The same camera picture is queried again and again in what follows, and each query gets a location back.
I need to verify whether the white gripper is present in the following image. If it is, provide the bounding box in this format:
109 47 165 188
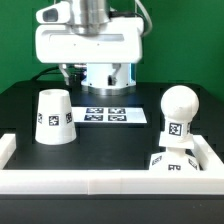
35 17 143 86

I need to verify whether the white conical lamp shade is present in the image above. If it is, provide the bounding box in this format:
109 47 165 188
35 89 76 145

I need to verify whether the white lamp bulb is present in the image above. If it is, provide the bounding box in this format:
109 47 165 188
159 85 199 147

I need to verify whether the white lamp base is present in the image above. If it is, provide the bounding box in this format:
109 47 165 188
149 131 199 173

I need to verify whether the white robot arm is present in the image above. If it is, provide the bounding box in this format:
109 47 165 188
35 0 144 95

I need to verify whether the white marker sheet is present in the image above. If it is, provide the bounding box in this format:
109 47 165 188
72 107 147 124

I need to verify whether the white U-shaped fence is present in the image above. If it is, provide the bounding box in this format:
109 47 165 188
0 134 224 195

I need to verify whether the black cable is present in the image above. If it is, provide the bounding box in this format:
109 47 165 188
30 65 68 82

